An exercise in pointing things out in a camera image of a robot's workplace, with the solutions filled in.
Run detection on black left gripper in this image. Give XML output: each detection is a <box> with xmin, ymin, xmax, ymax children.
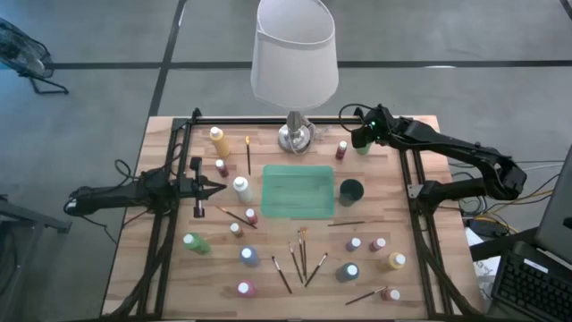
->
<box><xmin>179</xmin><ymin>156</ymin><xmax>228</xmax><ymax>219</ymax></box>

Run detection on large white paint bottle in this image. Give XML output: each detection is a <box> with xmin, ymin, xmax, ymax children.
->
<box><xmin>231</xmin><ymin>175</ymin><xmax>255</xmax><ymax>204</ymax></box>

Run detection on black paintbrush copper ferrule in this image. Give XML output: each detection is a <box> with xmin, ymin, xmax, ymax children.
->
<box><xmin>216</xmin><ymin>206</ymin><xmax>259</xmax><ymax>230</ymax></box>

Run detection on large yellow paint bottle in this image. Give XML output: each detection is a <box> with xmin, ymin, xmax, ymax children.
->
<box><xmin>208</xmin><ymin>126</ymin><xmax>231</xmax><ymax>158</ymax></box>

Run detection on long thin dark paintbrush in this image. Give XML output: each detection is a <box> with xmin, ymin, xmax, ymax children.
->
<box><xmin>327</xmin><ymin>219</ymin><xmax>388</xmax><ymax>227</ymax></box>

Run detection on large coral pink paint bottle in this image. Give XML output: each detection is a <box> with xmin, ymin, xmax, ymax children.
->
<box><xmin>235</xmin><ymin>279</ymin><xmax>258</xmax><ymax>299</ymax></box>

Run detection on yellow paint bottle apple logo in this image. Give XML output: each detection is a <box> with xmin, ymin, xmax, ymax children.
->
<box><xmin>378</xmin><ymin>251</ymin><xmax>408</xmax><ymax>273</ymax></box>

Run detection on large grey-blue paint bottle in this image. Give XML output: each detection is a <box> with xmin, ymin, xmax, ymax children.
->
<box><xmin>335</xmin><ymin>262</ymin><xmax>360</xmax><ymax>284</ymax></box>

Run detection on large lavender blue paint bottle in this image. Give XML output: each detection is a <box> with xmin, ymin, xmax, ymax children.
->
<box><xmin>239</xmin><ymin>245</ymin><xmax>261</xmax><ymax>268</ymax></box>

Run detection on dark green plastic cup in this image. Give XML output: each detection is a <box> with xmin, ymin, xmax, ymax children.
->
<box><xmin>338</xmin><ymin>178</ymin><xmax>366</xmax><ymax>208</ymax></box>

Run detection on translucent teal plastic tray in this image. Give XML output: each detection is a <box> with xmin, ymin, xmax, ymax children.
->
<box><xmin>260</xmin><ymin>164</ymin><xmax>336</xmax><ymax>220</ymax></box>

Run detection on black paintbrush wide silver ferrule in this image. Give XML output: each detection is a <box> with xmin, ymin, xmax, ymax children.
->
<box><xmin>271</xmin><ymin>255</ymin><xmax>293</xmax><ymax>295</ymax></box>

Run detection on white shade silver table lamp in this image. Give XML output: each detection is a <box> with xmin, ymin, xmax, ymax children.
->
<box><xmin>249</xmin><ymin>0</ymin><xmax>340</xmax><ymax>156</ymax></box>

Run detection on black power adapter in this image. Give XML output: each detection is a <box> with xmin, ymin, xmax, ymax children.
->
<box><xmin>468</xmin><ymin>214</ymin><xmax>513</xmax><ymax>239</ymax></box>

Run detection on black side desk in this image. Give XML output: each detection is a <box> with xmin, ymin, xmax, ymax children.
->
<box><xmin>468</xmin><ymin>226</ymin><xmax>540</xmax><ymax>263</ymax></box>

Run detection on thin brown-tipped paintbrush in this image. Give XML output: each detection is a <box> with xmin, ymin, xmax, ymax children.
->
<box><xmin>344</xmin><ymin>285</ymin><xmax>389</xmax><ymax>307</ymax></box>

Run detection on white printed paper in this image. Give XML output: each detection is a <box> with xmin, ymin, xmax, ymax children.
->
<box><xmin>464</xmin><ymin>225</ymin><xmax>501</xmax><ymax>309</ymax></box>

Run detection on grey side table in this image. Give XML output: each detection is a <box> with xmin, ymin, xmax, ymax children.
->
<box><xmin>0</xmin><ymin>194</ymin><xmax>72</xmax><ymax>322</ymax></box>

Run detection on grey and black laptop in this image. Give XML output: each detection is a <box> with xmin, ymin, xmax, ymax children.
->
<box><xmin>489</xmin><ymin>143</ymin><xmax>572</xmax><ymax>322</ymax></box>

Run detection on black floor fan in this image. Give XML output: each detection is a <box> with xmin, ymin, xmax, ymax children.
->
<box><xmin>0</xmin><ymin>16</ymin><xmax>71</xmax><ymax>96</ymax></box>

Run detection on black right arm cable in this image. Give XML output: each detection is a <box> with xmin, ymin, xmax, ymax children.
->
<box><xmin>338</xmin><ymin>102</ymin><xmax>374</xmax><ymax>133</ymax></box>

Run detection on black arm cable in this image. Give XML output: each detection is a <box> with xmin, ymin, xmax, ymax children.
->
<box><xmin>78</xmin><ymin>158</ymin><xmax>148</xmax><ymax>246</ymax></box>
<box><xmin>338</xmin><ymin>102</ymin><xmax>374</xmax><ymax>133</ymax></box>

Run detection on clear lamp cord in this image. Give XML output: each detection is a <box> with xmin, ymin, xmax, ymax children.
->
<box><xmin>307</xmin><ymin>124</ymin><xmax>331</xmax><ymax>142</ymax></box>

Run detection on black metal table frame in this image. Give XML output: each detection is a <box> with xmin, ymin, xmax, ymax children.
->
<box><xmin>105</xmin><ymin>106</ymin><xmax>486</xmax><ymax>321</ymax></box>

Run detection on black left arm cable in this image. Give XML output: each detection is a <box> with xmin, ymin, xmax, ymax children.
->
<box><xmin>78</xmin><ymin>158</ymin><xmax>148</xmax><ymax>246</ymax></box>

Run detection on white cable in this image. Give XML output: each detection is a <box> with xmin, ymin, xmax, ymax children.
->
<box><xmin>520</xmin><ymin>160</ymin><xmax>565</xmax><ymax>174</ymax></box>

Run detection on yellow cable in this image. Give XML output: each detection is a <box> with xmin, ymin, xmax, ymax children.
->
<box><xmin>464</xmin><ymin>187</ymin><xmax>555</xmax><ymax>225</ymax></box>

